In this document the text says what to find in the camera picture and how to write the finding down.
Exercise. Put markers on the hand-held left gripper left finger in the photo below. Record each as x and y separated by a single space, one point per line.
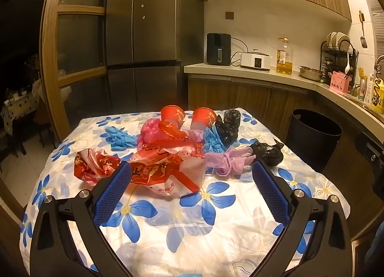
111 193

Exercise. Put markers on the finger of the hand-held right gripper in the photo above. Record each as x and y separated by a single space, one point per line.
370 149

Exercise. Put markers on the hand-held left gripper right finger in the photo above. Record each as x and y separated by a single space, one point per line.
271 193

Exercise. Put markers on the black plastic bag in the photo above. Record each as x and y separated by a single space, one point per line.
229 126
268 152

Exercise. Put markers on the black trash bin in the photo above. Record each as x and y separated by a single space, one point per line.
312 136

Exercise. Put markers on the red crinkled plastic bag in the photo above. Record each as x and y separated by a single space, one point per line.
171 131

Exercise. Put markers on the red paper cup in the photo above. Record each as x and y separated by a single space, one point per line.
172 113
204 117

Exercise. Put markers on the red and pink plastic bag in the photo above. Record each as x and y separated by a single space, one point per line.
93 166

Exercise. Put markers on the yellow detergent bottle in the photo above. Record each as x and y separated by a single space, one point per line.
378 98

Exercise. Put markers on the pink rubber glove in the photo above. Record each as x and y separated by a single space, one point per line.
231 158

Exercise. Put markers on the blue rubber glove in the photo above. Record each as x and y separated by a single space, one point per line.
120 139

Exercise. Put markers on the large red white plastic bag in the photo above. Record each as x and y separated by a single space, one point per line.
168 163

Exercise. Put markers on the pink utensil holder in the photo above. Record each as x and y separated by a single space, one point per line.
339 83

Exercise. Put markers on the blue plastic bag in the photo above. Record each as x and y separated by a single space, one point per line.
211 142

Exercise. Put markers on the white spoon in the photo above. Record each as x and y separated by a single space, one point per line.
347 68

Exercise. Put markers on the blue floral tablecloth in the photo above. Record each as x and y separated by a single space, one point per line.
195 235

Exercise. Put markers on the metal faucet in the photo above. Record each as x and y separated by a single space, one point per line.
378 62

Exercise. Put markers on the metal bowl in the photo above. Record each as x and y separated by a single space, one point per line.
310 73

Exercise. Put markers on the black dish rack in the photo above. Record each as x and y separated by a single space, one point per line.
336 51

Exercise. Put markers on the wooden kitchen counter cabinet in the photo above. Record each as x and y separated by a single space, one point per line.
240 93

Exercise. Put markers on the hanging metal spatula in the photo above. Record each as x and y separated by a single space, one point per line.
363 41

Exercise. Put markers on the cooking oil bottle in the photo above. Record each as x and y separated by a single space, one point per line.
284 60

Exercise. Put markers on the polka dot tablecloth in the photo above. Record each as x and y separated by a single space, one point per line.
18 105

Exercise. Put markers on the white electric cooker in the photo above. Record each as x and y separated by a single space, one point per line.
255 60

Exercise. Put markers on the window blind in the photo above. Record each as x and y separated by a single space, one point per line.
377 9

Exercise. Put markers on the wooden glass door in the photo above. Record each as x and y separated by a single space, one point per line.
49 54

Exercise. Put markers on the black air fryer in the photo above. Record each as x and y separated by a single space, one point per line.
218 48

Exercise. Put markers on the grey refrigerator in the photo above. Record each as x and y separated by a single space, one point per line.
144 39

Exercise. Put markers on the dark wall socket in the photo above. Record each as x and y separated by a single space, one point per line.
229 15

